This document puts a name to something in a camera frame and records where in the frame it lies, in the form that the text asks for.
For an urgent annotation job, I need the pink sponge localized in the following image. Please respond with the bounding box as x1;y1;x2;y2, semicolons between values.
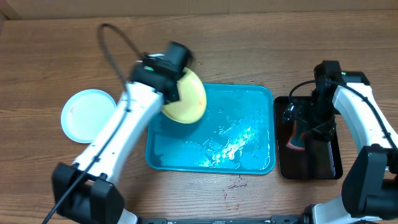
286;121;305;151

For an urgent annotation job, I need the yellow plate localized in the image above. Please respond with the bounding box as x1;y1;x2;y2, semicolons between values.
162;67;207;124

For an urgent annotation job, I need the black water tray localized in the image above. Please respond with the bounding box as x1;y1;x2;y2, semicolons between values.
274;96;343;180

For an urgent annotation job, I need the teal plastic tray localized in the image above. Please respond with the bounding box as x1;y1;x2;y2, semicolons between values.
146;83;276;175

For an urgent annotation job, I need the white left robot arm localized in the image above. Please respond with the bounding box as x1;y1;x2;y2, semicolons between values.
44;42;193;223

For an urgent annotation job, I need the light blue plate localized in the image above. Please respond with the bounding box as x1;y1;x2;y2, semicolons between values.
60;89;116;144

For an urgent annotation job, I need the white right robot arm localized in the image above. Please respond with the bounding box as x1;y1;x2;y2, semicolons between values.
282;60;397;223

